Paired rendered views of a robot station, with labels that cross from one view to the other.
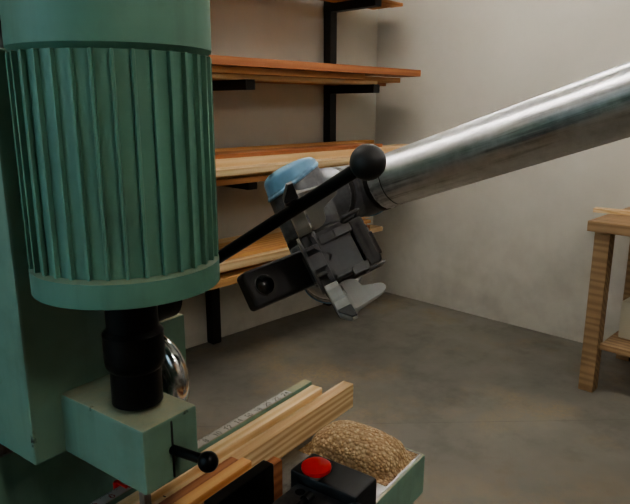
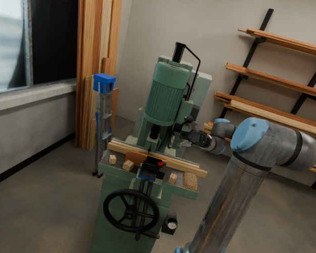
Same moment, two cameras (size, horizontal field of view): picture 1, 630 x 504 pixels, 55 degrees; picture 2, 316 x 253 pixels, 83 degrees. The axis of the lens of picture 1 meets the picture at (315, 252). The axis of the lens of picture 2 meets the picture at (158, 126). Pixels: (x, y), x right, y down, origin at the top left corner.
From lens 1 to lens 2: 0.65 m
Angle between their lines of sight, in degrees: 52
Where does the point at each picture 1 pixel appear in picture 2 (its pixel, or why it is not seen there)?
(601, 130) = not seen: hidden behind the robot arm
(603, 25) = not seen: outside the picture
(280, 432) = (180, 165)
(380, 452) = (188, 182)
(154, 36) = (164, 84)
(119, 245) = (150, 111)
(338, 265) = (192, 138)
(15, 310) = not seen: hidden behind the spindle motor
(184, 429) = (153, 145)
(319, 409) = (193, 169)
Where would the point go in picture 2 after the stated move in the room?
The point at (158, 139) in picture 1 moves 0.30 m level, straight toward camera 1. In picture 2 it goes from (159, 99) to (106, 100)
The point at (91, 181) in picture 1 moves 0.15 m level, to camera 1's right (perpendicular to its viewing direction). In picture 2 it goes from (151, 100) to (165, 113)
